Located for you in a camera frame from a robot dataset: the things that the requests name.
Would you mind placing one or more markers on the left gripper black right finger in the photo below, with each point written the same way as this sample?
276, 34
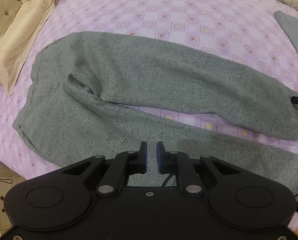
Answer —
179, 164

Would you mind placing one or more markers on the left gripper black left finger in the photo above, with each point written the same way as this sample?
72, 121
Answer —
120, 168

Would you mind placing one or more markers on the grey speckled pants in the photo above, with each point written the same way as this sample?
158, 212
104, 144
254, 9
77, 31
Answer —
88, 87

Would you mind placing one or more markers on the purple patterned bed sheet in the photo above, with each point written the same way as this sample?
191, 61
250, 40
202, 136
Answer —
244, 31

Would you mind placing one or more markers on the beige satin pillow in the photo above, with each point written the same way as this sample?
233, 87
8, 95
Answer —
19, 37

